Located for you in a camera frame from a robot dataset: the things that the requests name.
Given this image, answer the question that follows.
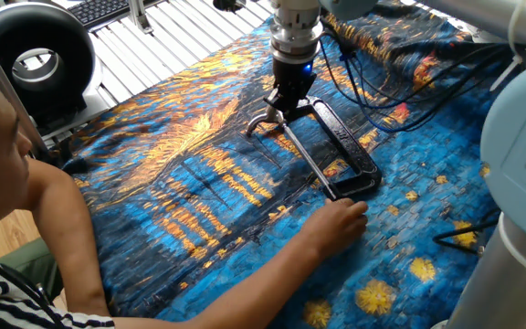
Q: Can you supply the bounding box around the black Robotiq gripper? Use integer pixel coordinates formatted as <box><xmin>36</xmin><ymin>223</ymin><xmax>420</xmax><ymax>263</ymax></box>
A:
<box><xmin>264</xmin><ymin>57</ymin><xmax>318</xmax><ymax>123</ymax></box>

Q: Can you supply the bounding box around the silver metal water tap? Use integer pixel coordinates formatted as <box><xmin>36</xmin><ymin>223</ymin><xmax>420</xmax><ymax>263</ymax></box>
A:
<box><xmin>245</xmin><ymin>102</ymin><xmax>291</xmax><ymax>138</ymax></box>

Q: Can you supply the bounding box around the black metal C-clamp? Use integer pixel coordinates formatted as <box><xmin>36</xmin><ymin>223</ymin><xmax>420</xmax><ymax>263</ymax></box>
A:
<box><xmin>262</xmin><ymin>94</ymin><xmax>383</xmax><ymax>202</ymax></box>

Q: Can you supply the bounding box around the person's right forearm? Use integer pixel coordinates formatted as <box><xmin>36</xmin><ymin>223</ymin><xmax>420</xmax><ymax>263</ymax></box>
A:
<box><xmin>112</xmin><ymin>233</ymin><xmax>323</xmax><ymax>329</ymax></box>

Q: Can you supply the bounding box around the person's right hand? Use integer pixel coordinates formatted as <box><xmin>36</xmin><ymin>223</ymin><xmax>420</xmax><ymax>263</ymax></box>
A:
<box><xmin>300</xmin><ymin>196</ymin><xmax>370</xmax><ymax>262</ymax></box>

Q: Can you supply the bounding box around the silver wrist coupling flange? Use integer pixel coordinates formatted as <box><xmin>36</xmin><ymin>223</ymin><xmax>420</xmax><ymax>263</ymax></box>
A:
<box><xmin>269</xmin><ymin>0</ymin><xmax>325</xmax><ymax>64</ymax></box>

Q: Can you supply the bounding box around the small black knob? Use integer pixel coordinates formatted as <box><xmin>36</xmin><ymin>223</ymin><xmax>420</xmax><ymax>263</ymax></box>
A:
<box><xmin>212</xmin><ymin>0</ymin><xmax>247</xmax><ymax>13</ymax></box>

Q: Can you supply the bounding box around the starry night print tablecloth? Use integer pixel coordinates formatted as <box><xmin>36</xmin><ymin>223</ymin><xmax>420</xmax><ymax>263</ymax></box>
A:
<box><xmin>60</xmin><ymin>0</ymin><xmax>522</xmax><ymax>329</ymax></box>

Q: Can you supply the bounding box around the black computer keyboard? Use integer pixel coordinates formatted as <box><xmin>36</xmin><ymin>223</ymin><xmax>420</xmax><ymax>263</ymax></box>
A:
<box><xmin>67</xmin><ymin>0</ymin><xmax>164</xmax><ymax>29</ymax></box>

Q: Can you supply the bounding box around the green seat cushion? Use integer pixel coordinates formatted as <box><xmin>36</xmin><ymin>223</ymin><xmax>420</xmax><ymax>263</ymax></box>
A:
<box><xmin>0</xmin><ymin>236</ymin><xmax>65</xmax><ymax>301</ymax></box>

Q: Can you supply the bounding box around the black white striped shirt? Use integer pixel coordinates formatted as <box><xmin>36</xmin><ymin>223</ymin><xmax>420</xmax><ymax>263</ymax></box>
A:
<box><xmin>0</xmin><ymin>229</ymin><xmax>116</xmax><ymax>329</ymax></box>

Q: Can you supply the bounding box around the black and blue cable bundle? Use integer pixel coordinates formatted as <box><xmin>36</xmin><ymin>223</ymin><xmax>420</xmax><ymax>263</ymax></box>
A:
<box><xmin>319</xmin><ymin>35</ymin><xmax>513</xmax><ymax>134</ymax></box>

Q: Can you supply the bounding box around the aluminium angle bracket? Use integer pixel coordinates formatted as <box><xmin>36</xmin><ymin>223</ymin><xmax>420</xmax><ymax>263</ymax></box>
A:
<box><xmin>127</xmin><ymin>0</ymin><xmax>154</xmax><ymax>35</ymax></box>

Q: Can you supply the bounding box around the black cable by arm base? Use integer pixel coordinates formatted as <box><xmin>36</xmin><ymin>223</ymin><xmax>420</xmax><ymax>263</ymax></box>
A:
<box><xmin>431</xmin><ymin>207</ymin><xmax>502</xmax><ymax>256</ymax></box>

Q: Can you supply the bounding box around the black round ring housing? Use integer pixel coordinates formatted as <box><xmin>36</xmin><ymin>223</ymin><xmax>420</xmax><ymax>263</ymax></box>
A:
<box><xmin>0</xmin><ymin>1</ymin><xmax>98</xmax><ymax>125</ymax></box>

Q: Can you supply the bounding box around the black neck lanyard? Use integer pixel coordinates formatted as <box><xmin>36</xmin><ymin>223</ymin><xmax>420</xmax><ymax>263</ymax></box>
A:
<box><xmin>0</xmin><ymin>240</ymin><xmax>66</xmax><ymax>329</ymax></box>

